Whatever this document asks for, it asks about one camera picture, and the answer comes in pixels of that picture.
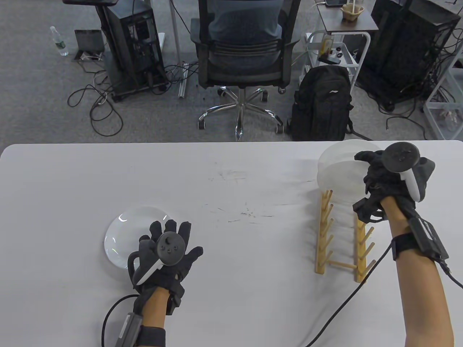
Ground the person's right hand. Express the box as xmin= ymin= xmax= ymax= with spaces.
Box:
xmin=353 ymin=151 xmax=416 ymax=223

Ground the person's left hand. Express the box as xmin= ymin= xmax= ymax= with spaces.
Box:
xmin=127 ymin=220 xmax=204 ymax=317

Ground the wooden dish rack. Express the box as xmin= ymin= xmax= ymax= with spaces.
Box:
xmin=314 ymin=190 xmax=377 ymax=284

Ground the person's right forearm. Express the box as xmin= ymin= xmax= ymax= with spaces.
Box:
xmin=380 ymin=197 xmax=454 ymax=347

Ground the person's left forearm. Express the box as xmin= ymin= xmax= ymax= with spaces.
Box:
xmin=139 ymin=289 xmax=170 ymax=347

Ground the black round controller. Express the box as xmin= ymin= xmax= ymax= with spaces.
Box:
xmin=383 ymin=142 xmax=436 ymax=203
xmin=127 ymin=232 xmax=187 ymax=288

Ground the black backpack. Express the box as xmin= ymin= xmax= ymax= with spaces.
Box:
xmin=289 ymin=65 xmax=355 ymax=141

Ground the black computer tower cart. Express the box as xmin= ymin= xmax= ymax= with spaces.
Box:
xmin=356 ymin=0 xmax=463 ymax=112

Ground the aluminium profile bar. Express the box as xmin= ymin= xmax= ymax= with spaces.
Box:
xmin=178 ymin=62 xmax=190 ymax=98

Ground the white side cart brown top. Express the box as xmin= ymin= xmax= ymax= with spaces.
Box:
xmin=305 ymin=0 xmax=379 ymax=89

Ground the black office chair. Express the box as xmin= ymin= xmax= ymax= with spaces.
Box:
xmin=191 ymin=0 xmax=301 ymax=141

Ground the beige bowl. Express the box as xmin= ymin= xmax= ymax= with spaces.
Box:
xmin=341 ymin=3 xmax=364 ymax=23

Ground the black computer tower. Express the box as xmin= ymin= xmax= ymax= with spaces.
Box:
xmin=97 ymin=0 xmax=170 ymax=102

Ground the white table leg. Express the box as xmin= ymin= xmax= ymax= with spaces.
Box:
xmin=169 ymin=0 xmax=182 ymax=65

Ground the clear water bottle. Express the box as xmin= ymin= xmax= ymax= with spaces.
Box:
xmin=50 ymin=26 xmax=69 ymax=56

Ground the black floor cable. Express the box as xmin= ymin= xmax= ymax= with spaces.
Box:
xmin=68 ymin=61 xmax=125 ymax=137
xmin=383 ymin=105 xmax=429 ymax=141

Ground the white wire shelf cart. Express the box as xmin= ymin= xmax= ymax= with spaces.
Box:
xmin=422 ymin=43 xmax=463 ymax=141

